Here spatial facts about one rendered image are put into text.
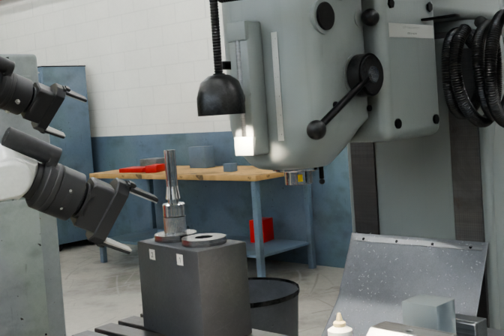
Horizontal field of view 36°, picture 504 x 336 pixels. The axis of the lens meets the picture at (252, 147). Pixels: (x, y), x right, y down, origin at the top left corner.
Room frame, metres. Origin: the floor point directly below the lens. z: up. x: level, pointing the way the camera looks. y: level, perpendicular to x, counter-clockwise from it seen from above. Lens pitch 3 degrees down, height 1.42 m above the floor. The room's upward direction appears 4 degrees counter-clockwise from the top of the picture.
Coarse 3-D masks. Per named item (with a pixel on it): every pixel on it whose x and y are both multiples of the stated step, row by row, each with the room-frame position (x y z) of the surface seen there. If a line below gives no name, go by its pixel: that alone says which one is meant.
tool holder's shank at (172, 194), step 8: (168, 152) 1.58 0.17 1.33; (168, 160) 1.58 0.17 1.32; (168, 168) 1.58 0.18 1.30; (176, 168) 1.59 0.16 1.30; (168, 176) 1.58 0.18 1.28; (176, 176) 1.59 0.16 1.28; (168, 184) 1.58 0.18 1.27; (176, 184) 1.59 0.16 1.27; (168, 192) 1.58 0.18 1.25; (176, 192) 1.58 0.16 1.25; (168, 200) 1.59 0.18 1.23; (176, 200) 1.58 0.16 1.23
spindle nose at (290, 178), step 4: (284, 172) 1.29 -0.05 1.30; (288, 172) 1.28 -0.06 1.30; (292, 172) 1.28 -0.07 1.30; (296, 172) 1.27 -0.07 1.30; (300, 172) 1.27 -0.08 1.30; (304, 172) 1.28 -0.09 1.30; (308, 172) 1.28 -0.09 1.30; (284, 176) 1.29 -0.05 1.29; (288, 176) 1.28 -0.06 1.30; (292, 176) 1.28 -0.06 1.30; (296, 176) 1.27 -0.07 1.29; (304, 176) 1.28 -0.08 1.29; (308, 176) 1.28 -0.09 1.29; (284, 180) 1.30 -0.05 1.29; (288, 180) 1.28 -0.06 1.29; (292, 180) 1.28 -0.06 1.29; (296, 180) 1.28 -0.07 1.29; (304, 180) 1.28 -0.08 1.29; (308, 180) 1.28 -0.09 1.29; (312, 180) 1.29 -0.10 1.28; (288, 184) 1.28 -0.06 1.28; (292, 184) 1.28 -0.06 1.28; (296, 184) 1.28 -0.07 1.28; (300, 184) 1.27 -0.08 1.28
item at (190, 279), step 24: (144, 240) 1.60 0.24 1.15; (168, 240) 1.55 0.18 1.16; (192, 240) 1.49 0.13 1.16; (216, 240) 1.48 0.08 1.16; (144, 264) 1.58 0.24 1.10; (168, 264) 1.51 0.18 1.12; (192, 264) 1.45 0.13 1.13; (216, 264) 1.46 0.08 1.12; (240, 264) 1.50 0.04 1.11; (144, 288) 1.59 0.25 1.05; (168, 288) 1.52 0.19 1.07; (192, 288) 1.45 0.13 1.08; (216, 288) 1.46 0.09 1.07; (240, 288) 1.49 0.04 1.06; (144, 312) 1.59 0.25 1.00; (168, 312) 1.52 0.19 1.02; (192, 312) 1.46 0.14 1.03; (216, 312) 1.45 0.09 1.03; (240, 312) 1.49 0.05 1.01
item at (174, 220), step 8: (184, 208) 1.59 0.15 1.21; (168, 216) 1.57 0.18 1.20; (176, 216) 1.57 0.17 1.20; (184, 216) 1.59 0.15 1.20; (168, 224) 1.57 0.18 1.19; (176, 224) 1.57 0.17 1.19; (184, 224) 1.58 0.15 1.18; (168, 232) 1.57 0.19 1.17; (176, 232) 1.57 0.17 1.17; (184, 232) 1.58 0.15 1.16
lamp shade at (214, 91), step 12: (204, 84) 1.13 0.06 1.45; (216, 84) 1.12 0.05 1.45; (228, 84) 1.13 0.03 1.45; (204, 96) 1.13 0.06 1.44; (216, 96) 1.12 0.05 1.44; (228, 96) 1.12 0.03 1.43; (240, 96) 1.13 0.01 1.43; (204, 108) 1.13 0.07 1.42; (216, 108) 1.12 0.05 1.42; (228, 108) 1.12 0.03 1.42; (240, 108) 1.13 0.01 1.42
